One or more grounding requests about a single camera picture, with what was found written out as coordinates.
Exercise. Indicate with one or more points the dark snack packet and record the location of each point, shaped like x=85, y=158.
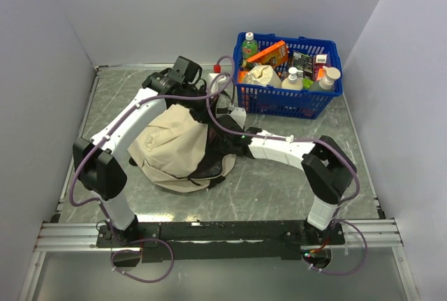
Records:
x=303, y=62

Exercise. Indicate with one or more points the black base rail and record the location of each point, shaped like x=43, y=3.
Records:
x=206, y=240

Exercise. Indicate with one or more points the orange snack box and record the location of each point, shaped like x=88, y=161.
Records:
x=274, y=56

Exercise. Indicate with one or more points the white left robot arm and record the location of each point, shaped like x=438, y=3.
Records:
x=98, y=160

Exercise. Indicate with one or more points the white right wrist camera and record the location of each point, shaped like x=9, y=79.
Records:
x=239, y=115

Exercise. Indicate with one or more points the grey pump bottle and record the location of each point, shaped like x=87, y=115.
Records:
x=327, y=77

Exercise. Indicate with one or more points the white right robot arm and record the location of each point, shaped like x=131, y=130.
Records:
x=328, y=170

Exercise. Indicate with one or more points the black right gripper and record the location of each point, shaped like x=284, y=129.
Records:
x=221, y=147

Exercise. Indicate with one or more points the beige canvas backpack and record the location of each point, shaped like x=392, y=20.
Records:
x=178, y=153

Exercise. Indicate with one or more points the blue plastic basket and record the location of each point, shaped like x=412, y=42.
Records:
x=268, y=100

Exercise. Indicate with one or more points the green tea bottle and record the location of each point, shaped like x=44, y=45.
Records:
x=249, y=46

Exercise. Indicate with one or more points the beige crumpled paper bag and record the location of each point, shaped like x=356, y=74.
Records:
x=263, y=75

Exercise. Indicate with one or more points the cream pump bottle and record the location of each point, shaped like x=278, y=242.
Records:
x=293, y=80

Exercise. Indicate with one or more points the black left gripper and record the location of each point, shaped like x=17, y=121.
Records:
x=202, y=116

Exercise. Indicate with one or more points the aluminium frame rail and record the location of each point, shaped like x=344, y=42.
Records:
x=77, y=237

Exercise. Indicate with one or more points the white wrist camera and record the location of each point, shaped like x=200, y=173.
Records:
x=215, y=82
x=239, y=115

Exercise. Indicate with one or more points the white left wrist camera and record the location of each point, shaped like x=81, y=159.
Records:
x=215, y=82

